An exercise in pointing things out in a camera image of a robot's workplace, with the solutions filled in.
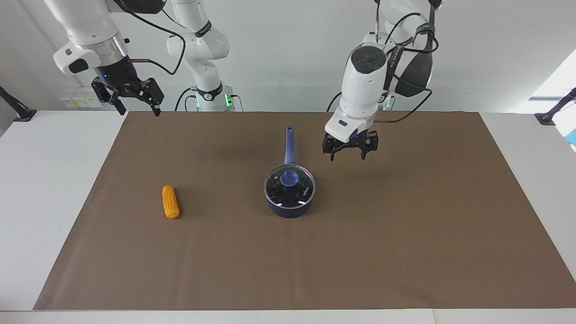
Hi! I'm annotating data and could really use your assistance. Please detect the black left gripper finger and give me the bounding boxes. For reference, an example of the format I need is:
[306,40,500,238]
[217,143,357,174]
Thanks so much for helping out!
[322,135,342,162]
[360,132,379,160]

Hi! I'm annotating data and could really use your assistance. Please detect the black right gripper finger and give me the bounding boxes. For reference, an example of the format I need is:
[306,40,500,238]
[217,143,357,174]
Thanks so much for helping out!
[92,77,126,116]
[137,78,164,117]

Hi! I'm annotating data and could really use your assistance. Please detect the glass lid blue knob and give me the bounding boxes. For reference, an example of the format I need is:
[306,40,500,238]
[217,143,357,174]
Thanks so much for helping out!
[264,165,316,210]

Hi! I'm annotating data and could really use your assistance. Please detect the yellow corn cob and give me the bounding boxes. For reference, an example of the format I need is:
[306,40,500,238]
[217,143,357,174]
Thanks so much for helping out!
[162,185,180,219]

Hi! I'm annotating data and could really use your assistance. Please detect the brown table mat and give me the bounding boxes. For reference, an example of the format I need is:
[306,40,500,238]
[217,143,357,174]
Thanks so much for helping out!
[33,111,576,311]

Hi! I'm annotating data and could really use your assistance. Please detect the white wall socket box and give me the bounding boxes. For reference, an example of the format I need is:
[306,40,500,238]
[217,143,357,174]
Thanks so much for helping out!
[60,86,103,108]

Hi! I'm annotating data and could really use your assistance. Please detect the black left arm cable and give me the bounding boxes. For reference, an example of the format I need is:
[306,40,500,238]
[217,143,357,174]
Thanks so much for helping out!
[373,0,440,124]

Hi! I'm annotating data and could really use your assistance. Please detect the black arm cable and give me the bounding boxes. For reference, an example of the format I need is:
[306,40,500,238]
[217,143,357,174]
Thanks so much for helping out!
[373,0,440,124]
[118,0,186,76]

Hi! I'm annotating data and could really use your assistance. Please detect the dark blue pot purple handle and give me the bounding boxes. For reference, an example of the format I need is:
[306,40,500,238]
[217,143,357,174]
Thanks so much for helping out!
[264,126,316,218]

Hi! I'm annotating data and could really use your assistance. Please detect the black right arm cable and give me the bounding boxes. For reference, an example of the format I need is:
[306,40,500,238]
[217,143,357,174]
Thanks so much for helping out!
[118,0,186,76]

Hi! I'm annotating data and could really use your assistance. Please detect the black camera stand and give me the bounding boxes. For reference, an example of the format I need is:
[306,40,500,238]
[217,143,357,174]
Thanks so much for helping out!
[535,88,576,126]
[0,86,37,122]

